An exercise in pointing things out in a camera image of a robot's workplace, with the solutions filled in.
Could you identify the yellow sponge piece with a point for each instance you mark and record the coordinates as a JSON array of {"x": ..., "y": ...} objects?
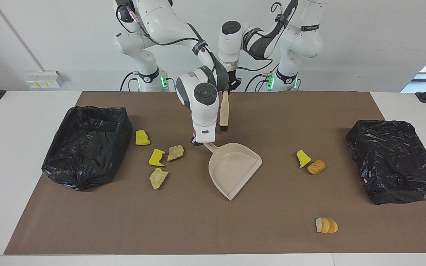
[
  {"x": 142, "y": 137},
  {"x": 303, "y": 158},
  {"x": 156, "y": 157}
]

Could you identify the orange striped bread piece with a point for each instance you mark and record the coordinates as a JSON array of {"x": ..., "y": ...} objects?
[{"x": 326, "y": 225}]

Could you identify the beige plastic dustpan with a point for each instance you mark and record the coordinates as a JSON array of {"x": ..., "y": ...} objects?
[{"x": 235, "y": 170}]

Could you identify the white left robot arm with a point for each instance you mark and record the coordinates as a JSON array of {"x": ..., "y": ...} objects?
[{"x": 294, "y": 33}]

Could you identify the white wall socket box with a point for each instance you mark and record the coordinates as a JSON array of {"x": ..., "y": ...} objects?
[{"x": 44, "y": 79}]

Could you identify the brown bread roll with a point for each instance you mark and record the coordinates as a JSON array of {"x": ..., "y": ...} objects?
[{"x": 316, "y": 167}]

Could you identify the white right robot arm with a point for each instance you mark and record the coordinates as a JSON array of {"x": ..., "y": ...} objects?
[{"x": 154, "y": 22}]

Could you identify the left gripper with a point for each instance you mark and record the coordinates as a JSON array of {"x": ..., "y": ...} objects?
[{"x": 235, "y": 83}]

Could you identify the beige brush with black bristles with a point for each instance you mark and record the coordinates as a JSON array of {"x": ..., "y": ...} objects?
[{"x": 224, "y": 111}]

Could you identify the beige bread chunk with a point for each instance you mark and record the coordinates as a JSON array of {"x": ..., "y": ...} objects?
[
  {"x": 158, "y": 178},
  {"x": 175, "y": 152}
]

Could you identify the brown table mat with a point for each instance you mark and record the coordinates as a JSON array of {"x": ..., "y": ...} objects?
[{"x": 213, "y": 229}]

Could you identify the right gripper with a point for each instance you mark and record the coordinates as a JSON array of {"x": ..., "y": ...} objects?
[{"x": 203, "y": 133}]

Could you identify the black bag lined bin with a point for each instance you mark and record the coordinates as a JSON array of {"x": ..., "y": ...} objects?
[
  {"x": 398, "y": 162},
  {"x": 87, "y": 147}
]

